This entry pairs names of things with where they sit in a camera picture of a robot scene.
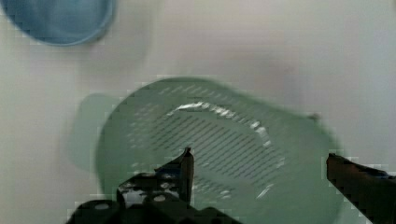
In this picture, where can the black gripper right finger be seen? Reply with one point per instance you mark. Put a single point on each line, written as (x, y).
(371, 191)

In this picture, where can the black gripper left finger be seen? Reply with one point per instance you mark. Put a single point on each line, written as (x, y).
(180, 169)

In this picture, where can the green oval plastic strainer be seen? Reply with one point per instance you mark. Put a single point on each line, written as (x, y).
(254, 163)

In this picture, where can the blue plastic bowl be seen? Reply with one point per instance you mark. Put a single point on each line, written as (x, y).
(61, 23)

